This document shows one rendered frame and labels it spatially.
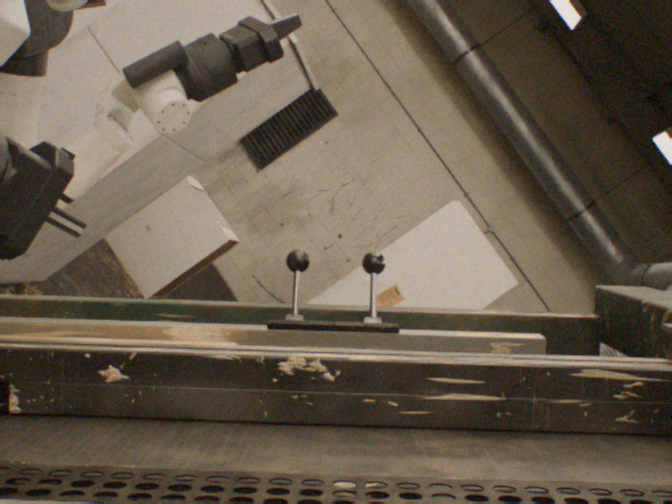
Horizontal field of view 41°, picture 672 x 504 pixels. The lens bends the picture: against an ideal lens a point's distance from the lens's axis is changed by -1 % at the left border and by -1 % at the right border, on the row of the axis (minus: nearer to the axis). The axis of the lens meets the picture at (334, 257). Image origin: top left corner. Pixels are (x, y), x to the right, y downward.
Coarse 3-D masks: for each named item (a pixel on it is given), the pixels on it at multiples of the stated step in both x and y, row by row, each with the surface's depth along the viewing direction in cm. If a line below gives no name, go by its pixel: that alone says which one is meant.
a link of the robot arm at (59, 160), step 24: (0, 144) 81; (48, 144) 88; (0, 168) 81; (24, 168) 84; (48, 168) 86; (72, 168) 88; (0, 192) 82; (24, 192) 85; (48, 192) 87; (0, 216) 84; (24, 216) 86; (48, 216) 88; (0, 240) 86; (24, 240) 87
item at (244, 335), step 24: (72, 336) 137; (96, 336) 137; (120, 336) 136; (144, 336) 136; (168, 336) 136; (192, 336) 136; (216, 336) 136; (240, 336) 136; (264, 336) 136; (288, 336) 136; (312, 336) 136; (336, 336) 136; (360, 336) 136; (384, 336) 136; (408, 336) 136; (432, 336) 136; (456, 336) 135; (480, 336) 136; (504, 336) 135
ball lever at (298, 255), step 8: (288, 256) 142; (296, 256) 141; (304, 256) 142; (288, 264) 142; (296, 264) 141; (304, 264) 142; (296, 272) 142; (296, 280) 141; (296, 288) 140; (296, 296) 140; (296, 304) 139; (296, 312) 139; (288, 320) 137; (296, 320) 137
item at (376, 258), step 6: (372, 252) 142; (378, 252) 142; (366, 258) 142; (372, 258) 141; (378, 258) 141; (384, 258) 142; (366, 264) 141; (372, 264) 141; (378, 264) 141; (384, 264) 142; (366, 270) 142; (372, 270) 141; (378, 270) 141; (372, 276) 141; (372, 282) 141; (372, 288) 140; (372, 294) 140; (372, 300) 139; (372, 306) 139; (372, 312) 138; (366, 318) 138; (372, 318) 138; (378, 318) 138; (366, 324) 137; (372, 324) 137; (378, 324) 137
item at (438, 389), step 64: (0, 384) 93; (64, 384) 93; (128, 384) 93; (192, 384) 93; (256, 384) 93; (320, 384) 93; (384, 384) 92; (448, 384) 92; (512, 384) 92; (576, 384) 92; (640, 384) 92
